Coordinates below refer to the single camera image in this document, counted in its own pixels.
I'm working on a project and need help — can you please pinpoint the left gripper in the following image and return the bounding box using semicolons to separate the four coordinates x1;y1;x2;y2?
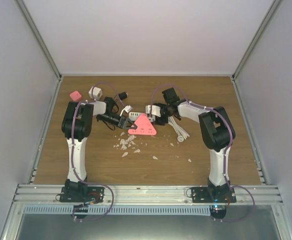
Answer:
98;112;137;129

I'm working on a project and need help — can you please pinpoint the white power strip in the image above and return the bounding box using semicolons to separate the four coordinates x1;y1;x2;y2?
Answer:
129;111;155;123

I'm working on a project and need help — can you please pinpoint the large pink socket block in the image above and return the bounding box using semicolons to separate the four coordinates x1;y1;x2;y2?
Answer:
128;113;157;136

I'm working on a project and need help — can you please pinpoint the black power adapter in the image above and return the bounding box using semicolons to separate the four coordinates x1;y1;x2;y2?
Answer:
118;91;129;100

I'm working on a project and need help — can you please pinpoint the white tiger cube socket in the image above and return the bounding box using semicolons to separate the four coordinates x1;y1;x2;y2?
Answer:
88;87;103;101

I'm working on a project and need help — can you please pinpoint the small pink plug adapter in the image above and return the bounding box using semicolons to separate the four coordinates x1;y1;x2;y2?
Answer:
70;90;82;102

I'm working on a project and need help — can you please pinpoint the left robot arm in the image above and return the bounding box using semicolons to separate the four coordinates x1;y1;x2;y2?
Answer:
61;97;137;202

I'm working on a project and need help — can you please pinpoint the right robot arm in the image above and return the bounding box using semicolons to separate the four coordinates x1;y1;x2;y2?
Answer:
145;87;235;203

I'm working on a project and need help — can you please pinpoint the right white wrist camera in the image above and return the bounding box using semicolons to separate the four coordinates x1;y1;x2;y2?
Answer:
145;105;161;117

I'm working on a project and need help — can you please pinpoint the white power strip cable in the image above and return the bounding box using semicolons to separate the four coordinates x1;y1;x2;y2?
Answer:
168;116;190;143

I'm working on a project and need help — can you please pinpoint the aluminium front rail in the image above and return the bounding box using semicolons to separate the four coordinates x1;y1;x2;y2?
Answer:
13;184;283;206

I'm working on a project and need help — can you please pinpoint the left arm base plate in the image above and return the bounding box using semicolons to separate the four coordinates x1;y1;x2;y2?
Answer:
56;186;105;204

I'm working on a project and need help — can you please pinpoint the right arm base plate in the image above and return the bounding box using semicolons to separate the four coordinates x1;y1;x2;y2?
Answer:
186;185;237;204

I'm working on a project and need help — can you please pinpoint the grey slotted cable duct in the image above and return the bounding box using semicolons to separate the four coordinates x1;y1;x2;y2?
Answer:
24;204;210;216

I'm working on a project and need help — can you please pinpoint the right aluminium frame post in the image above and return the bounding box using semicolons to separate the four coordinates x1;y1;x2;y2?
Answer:
231;0;284;82

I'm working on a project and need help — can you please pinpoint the aluminium frame post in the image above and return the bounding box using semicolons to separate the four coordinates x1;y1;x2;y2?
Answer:
14;0;63;82
231;0;284;82

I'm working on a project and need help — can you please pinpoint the left aluminium frame post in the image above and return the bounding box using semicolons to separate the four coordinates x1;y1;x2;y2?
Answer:
14;0;63;82

